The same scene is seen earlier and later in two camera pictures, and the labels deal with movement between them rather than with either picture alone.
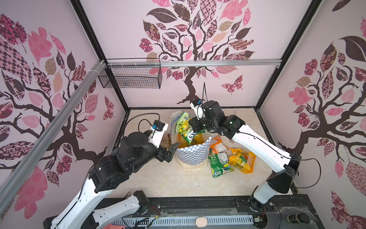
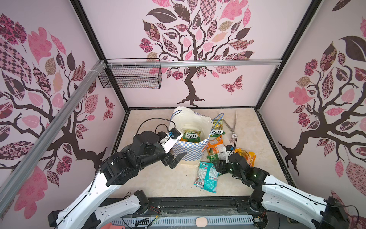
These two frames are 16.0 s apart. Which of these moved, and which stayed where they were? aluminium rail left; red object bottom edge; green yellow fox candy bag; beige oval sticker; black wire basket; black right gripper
Moved: black right gripper; green yellow fox candy bag
Stayed: beige oval sticker; black wire basket; aluminium rail left; red object bottom edge
